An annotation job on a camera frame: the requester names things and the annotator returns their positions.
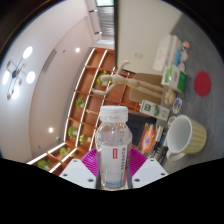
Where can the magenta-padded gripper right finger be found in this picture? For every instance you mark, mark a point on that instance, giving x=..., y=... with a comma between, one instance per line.
x=150, y=171

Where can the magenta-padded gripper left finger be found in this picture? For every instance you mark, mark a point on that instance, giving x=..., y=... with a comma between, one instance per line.
x=76, y=171

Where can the clear plastic water bottle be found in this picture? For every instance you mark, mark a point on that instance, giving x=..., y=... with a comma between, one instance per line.
x=113, y=150

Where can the wooden artist mannequin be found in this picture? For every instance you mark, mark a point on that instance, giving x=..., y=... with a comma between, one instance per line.
x=130, y=81

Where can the green and white carton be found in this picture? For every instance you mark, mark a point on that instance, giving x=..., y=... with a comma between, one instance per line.
x=155, y=110

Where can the green and white box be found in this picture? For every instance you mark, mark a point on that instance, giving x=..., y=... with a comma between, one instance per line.
x=175, y=78

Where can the small white wall outlet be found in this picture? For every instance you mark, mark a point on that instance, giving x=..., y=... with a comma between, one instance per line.
x=138, y=54

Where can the branched ceiling chandelier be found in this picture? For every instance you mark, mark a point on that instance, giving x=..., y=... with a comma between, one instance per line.
x=15, y=75

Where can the dark office chair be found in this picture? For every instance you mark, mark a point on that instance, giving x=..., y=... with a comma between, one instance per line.
x=136, y=126

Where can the flat round red coaster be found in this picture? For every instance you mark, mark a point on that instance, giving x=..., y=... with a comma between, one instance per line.
x=202, y=83

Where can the yellow striped mug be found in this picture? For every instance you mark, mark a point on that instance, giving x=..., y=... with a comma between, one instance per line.
x=196, y=136

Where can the window with grey curtain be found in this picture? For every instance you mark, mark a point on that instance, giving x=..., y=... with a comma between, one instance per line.
x=105, y=20

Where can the recessed ceiling light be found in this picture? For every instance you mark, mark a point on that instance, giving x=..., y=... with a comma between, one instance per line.
x=77, y=50
x=50, y=130

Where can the ceiling air vent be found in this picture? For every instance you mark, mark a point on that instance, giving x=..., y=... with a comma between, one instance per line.
x=49, y=60

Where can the wooden shelf unit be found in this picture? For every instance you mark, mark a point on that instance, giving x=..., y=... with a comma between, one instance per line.
x=83, y=96

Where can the tan chair back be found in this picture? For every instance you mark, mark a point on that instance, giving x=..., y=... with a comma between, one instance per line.
x=150, y=78

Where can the book stack with orange cover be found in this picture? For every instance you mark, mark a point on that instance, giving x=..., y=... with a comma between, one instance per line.
x=150, y=138

